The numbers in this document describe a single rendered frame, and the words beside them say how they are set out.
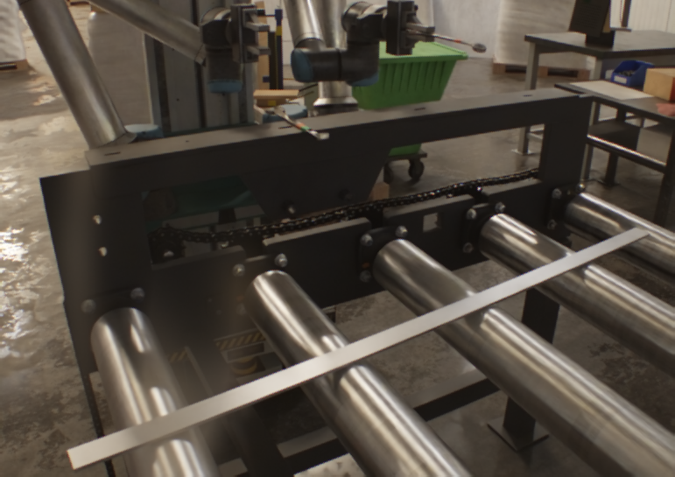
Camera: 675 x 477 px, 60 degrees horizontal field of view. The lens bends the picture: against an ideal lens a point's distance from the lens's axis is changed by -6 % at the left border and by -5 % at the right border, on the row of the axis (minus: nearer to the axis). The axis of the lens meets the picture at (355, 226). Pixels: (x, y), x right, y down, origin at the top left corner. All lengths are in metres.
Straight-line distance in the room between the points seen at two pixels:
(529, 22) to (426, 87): 4.14
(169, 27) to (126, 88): 2.92
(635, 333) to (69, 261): 1.04
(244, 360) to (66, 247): 1.13
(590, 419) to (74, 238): 0.90
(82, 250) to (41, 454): 1.23
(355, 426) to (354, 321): 1.80
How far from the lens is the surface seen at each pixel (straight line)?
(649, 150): 3.64
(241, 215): 2.01
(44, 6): 1.69
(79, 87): 1.70
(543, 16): 7.95
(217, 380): 1.17
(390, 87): 3.83
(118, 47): 4.60
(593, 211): 1.64
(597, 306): 1.28
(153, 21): 1.77
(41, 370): 2.66
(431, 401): 1.79
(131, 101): 4.67
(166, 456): 0.85
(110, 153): 1.16
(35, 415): 2.46
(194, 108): 2.12
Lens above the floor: 1.51
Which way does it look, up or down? 26 degrees down
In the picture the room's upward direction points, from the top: 1 degrees clockwise
